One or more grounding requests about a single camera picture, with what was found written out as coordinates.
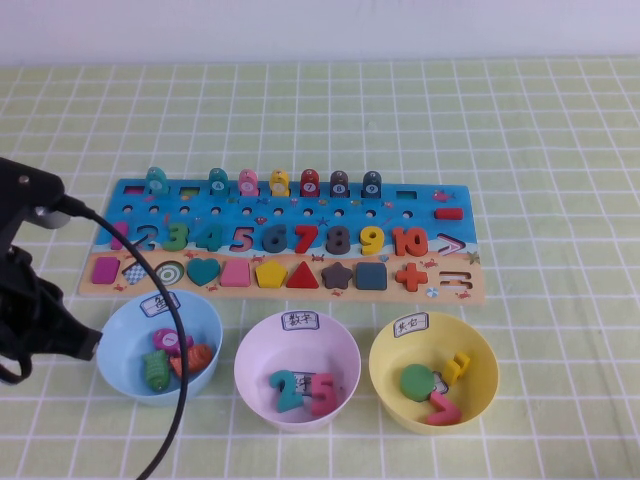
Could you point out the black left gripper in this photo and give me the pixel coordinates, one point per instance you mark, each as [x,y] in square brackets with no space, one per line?
[20,305]

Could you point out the magenta wooden rectangle piece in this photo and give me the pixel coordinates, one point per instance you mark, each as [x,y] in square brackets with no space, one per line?
[104,270]

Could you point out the light blue plastic bowl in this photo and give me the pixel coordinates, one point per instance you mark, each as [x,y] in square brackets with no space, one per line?
[120,350]

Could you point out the teal wooden heart piece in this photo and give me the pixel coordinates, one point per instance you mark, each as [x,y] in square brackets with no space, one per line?
[203,271]

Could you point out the pink wooden trapezoid piece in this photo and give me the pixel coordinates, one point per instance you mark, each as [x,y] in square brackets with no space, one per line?
[236,275]

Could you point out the pink plastic bowl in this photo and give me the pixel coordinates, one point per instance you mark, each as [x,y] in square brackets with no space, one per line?
[260,350]

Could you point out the yellow wooden pentagon piece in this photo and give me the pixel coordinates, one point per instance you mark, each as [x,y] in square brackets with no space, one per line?
[271,275]

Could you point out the red wooden triangle piece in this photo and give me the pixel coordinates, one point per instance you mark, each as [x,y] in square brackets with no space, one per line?
[303,279]

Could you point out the dark blue wooden square piece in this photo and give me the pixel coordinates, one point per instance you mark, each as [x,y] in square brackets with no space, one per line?
[371,276]

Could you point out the green wooden circle piece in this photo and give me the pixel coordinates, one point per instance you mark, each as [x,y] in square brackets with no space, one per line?
[417,382]

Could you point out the wooden number puzzle board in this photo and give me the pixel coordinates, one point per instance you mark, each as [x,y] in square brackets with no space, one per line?
[425,222]

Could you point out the yellow plastic bowl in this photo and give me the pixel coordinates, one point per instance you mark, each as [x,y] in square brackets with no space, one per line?
[480,400]

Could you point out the white handwritten paper label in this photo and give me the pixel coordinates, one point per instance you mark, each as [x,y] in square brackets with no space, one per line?
[301,321]
[411,325]
[152,307]

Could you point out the green wooden fish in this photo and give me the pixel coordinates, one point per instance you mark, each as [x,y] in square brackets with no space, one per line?
[156,372]

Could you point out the magenta wooden fish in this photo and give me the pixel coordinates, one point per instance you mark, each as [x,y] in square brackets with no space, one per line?
[165,340]

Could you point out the pink wooden number one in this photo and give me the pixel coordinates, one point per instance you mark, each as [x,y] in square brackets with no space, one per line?
[116,244]

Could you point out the orange wooden fish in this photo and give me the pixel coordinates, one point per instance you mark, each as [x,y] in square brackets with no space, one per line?
[200,355]

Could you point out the green wooden number three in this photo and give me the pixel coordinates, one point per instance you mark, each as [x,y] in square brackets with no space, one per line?
[179,237]

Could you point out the teal wooden number four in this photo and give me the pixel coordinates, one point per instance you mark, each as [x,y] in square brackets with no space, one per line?
[212,239]

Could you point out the teal fish numbered two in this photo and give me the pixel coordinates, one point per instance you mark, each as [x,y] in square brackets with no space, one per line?
[156,182]

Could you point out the teal fish numbered four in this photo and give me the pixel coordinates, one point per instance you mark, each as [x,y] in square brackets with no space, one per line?
[218,184]

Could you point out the dark blue wooden number six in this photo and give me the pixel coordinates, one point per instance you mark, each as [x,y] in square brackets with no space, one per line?
[272,245]

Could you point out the teal wooden number two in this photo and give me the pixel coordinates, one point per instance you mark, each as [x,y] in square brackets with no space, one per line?
[285,395]

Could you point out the pink fish numbered five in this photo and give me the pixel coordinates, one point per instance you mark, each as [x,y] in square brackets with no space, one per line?
[248,184]

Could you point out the red wooden number seven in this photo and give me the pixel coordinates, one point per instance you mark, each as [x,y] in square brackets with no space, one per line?
[305,240]

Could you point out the yellow fish numbered six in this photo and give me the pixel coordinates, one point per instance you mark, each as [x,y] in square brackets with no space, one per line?
[279,185]

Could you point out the pink-red wooden number five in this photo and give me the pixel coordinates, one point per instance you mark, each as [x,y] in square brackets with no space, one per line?
[325,397]

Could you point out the purple star block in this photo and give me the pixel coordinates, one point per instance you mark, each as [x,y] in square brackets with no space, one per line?
[337,276]

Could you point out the purple number eight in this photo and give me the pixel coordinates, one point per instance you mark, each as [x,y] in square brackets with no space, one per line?
[338,250]

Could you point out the red fish numbered seven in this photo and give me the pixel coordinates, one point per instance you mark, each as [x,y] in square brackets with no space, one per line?
[309,185]

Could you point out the brown fish numbered eight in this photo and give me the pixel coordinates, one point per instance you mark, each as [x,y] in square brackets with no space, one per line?
[340,186]

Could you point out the yellow wooden number nine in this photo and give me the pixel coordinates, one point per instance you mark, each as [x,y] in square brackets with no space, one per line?
[372,249]

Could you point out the dark blue fish numbered nine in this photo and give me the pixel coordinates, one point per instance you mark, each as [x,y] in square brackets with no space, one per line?
[372,186]

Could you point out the orange wooden number ten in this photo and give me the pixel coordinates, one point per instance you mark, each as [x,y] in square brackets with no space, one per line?
[400,242]

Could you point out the orange wooden plus sign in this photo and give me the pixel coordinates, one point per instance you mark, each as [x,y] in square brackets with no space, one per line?
[411,277]

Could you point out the pink wooden greater-than sign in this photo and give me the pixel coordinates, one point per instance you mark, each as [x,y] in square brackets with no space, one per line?
[445,412]

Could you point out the yellow wooden equals sign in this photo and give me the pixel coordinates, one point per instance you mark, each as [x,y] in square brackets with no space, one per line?
[454,370]

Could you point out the red wooden minus sign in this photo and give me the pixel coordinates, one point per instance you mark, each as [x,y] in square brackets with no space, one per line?
[447,214]

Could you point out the green checked tablecloth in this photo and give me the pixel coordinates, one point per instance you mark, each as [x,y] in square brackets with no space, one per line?
[550,150]

